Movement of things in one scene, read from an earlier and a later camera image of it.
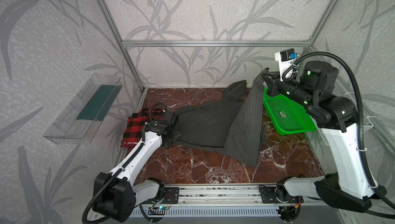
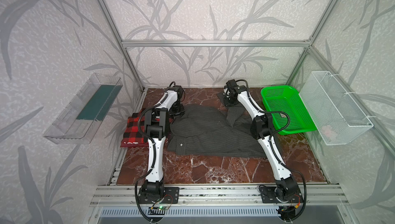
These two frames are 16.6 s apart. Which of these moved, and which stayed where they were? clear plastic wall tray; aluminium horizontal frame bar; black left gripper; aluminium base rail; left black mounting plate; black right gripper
Moved: black left gripper; black right gripper
Stayed: aluminium horizontal frame bar; clear plastic wall tray; aluminium base rail; left black mounting plate
